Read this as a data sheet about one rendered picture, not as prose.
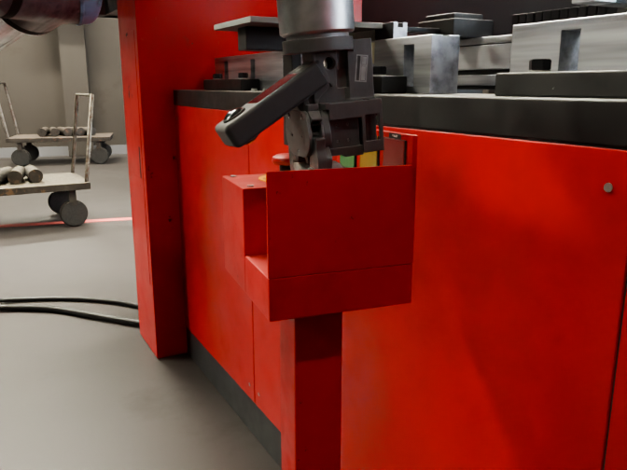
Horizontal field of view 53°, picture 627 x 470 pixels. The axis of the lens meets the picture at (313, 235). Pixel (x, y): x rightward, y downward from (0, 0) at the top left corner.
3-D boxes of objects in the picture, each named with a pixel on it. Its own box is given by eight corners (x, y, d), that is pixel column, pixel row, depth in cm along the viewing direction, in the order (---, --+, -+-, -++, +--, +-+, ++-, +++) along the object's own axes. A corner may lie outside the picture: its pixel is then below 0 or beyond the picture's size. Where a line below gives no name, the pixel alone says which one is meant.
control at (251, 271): (224, 269, 80) (219, 126, 76) (340, 256, 85) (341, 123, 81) (269, 323, 62) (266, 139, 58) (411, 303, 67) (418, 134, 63)
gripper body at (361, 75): (385, 157, 64) (380, 33, 60) (306, 168, 61) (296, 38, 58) (355, 149, 71) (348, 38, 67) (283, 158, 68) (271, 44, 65)
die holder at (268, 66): (215, 89, 193) (214, 58, 191) (233, 89, 196) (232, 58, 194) (285, 90, 150) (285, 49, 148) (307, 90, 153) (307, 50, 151)
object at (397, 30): (337, 45, 130) (337, 30, 129) (349, 45, 131) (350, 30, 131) (393, 39, 113) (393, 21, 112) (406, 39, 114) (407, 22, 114)
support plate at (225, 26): (214, 30, 118) (214, 24, 118) (334, 35, 130) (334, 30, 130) (250, 21, 103) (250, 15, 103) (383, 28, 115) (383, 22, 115)
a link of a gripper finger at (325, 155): (336, 208, 62) (329, 119, 60) (321, 211, 62) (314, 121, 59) (319, 200, 66) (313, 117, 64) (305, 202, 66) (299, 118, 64)
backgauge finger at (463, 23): (359, 38, 131) (359, 13, 130) (455, 42, 143) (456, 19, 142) (392, 34, 121) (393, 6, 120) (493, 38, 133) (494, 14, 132)
